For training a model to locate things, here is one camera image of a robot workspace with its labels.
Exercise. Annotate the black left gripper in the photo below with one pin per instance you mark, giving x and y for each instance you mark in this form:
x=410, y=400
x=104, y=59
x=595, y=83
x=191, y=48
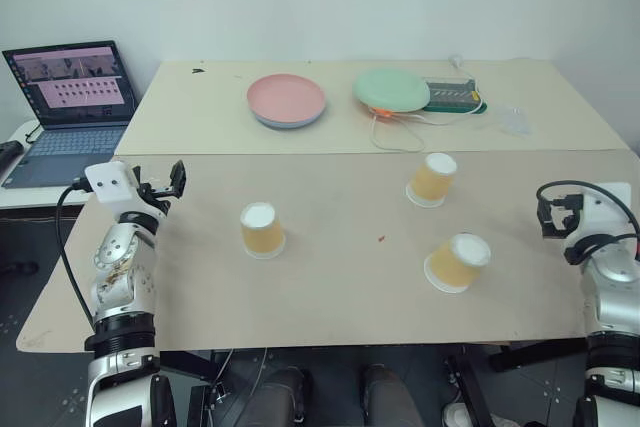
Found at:
x=155, y=196

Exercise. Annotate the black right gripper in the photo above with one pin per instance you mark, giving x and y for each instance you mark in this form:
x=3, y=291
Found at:
x=574, y=219

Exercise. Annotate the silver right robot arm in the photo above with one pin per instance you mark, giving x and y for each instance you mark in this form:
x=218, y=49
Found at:
x=612, y=292

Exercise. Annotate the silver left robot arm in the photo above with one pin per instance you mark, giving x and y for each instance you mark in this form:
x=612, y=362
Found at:
x=120, y=272

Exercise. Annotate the clear plastic bag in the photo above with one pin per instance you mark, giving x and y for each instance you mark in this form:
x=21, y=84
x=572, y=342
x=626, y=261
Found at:
x=514, y=119

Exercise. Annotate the small black scrap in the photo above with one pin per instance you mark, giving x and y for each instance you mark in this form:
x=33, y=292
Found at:
x=198, y=70

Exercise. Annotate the yellow paper cup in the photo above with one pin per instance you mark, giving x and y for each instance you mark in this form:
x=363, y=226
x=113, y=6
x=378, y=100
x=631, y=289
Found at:
x=261, y=237
x=430, y=182
x=457, y=267

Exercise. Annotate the grey open laptop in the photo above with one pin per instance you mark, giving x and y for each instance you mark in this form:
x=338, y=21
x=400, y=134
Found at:
x=75, y=97

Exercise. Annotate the white side table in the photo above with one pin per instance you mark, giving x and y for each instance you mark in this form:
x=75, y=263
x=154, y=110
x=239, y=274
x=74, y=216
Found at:
x=30, y=194

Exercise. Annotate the pale blue plastic plate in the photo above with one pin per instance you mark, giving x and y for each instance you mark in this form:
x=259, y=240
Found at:
x=290, y=124

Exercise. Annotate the black device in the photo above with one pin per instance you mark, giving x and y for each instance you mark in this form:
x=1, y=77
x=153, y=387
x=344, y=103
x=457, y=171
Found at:
x=10, y=151

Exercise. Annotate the pink plastic plate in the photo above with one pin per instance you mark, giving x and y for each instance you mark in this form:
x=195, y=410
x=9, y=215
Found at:
x=285, y=96

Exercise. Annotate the dark ribbed box green base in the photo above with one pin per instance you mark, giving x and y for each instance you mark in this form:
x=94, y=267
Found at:
x=452, y=93

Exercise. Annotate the small orange plastic piece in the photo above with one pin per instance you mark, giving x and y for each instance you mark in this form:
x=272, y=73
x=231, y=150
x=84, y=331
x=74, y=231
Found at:
x=382, y=113

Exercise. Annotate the mint green plastic plate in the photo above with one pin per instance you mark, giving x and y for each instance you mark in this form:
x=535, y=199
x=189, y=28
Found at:
x=391, y=89

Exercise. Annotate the white object on floor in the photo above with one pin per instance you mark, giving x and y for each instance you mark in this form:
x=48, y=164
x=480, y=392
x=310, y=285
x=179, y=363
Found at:
x=456, y=416

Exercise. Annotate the dark rounded shape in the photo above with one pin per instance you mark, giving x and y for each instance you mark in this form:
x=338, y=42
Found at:
x=390, y=397
x=280, y=397

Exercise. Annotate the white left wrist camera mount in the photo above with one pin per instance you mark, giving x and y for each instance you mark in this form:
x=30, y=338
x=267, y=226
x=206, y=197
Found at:
x=110, y=184

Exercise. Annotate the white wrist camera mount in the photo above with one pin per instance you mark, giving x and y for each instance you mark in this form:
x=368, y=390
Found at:
x=110, y=184
x=607, y=207

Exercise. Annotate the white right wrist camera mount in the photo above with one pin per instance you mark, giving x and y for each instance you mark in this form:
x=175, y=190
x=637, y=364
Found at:
x=607, y=207

